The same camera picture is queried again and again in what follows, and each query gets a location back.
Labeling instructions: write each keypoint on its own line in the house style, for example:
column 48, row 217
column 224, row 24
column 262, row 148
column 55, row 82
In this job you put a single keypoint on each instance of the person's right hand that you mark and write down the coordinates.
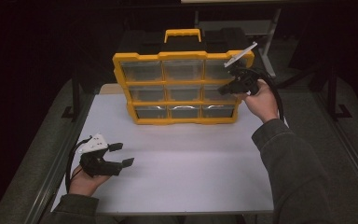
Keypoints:
column 262, row 104

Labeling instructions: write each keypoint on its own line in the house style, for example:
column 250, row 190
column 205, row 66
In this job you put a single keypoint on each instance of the clear plastic drawer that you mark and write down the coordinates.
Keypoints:
column 211, row 93

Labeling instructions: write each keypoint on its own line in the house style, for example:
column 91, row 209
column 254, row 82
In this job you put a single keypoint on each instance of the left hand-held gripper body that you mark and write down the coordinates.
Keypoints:
column 96, row 165

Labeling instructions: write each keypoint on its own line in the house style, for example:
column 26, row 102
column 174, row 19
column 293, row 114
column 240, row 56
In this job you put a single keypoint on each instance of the grey metal stand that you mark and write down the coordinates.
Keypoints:
column 268, row 37

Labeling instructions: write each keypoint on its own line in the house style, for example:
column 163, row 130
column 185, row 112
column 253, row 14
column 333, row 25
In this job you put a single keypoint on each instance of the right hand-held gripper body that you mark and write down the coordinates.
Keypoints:
column 245, row 82

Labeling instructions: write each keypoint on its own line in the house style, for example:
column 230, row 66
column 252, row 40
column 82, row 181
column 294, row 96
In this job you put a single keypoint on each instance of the yellow organizer box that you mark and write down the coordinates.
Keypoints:
column 167, row 83

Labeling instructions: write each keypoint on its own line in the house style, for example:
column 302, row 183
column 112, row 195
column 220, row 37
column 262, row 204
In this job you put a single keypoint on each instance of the person's left hand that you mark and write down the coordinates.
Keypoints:
column 84, row 185

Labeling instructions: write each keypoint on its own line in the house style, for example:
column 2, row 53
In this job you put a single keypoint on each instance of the black metal stand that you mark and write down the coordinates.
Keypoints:
column 75, row 96
column 332, row 93

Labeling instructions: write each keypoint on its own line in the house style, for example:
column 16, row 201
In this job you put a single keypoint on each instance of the set of clear organizer drawers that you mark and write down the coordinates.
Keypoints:
column 141, row 71

